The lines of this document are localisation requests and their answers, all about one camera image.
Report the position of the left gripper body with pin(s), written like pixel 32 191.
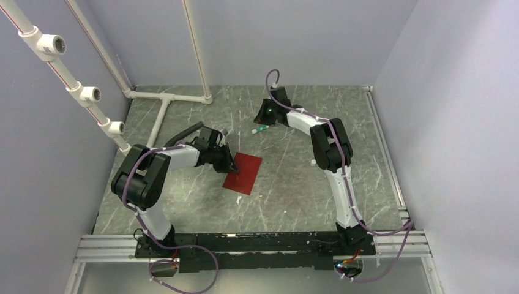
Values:
pixel 218 157

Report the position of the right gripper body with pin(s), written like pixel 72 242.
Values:
pixel 268 116

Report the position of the red envelope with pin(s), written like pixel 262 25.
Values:
pixel 243 180

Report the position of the green glue stick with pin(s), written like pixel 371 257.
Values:
pixel 260 129

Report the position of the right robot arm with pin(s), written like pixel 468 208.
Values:
pixel 332 152

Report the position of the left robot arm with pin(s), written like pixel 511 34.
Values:
pixel 140 179

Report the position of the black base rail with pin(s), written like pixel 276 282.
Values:
pixel 242 251

